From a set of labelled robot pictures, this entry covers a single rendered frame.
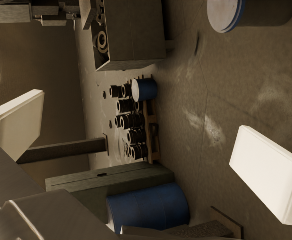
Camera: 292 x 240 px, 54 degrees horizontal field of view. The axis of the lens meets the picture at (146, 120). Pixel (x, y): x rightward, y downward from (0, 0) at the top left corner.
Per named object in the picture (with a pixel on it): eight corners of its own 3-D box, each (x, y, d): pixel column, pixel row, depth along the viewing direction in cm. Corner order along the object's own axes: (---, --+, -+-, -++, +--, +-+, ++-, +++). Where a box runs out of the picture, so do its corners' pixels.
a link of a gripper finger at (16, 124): (-7, 187, 12) (-26, 185, 12) (40, 136, 19) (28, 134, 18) (-2, 117, 11) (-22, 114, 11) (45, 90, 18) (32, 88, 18)
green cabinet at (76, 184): (176, 206, 362) (51, 237, 311) (155, 188, 427) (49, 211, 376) (174, 169, 355) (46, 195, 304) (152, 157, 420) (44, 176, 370)
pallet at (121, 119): (133, 80, 461) (106, 83, 447) (151, 74, 386) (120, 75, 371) (141, 155, 468) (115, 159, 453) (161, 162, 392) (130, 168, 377)
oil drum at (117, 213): (166, 175, 380) (99, 188, 350) (188, 190, 325) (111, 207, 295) (169, 217, 388) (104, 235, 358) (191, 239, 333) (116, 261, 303)
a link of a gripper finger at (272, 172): (302, 165, 13) (317, 168, 13) (239, 124, 20) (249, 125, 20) (281, 225, 13) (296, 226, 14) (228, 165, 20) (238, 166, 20)
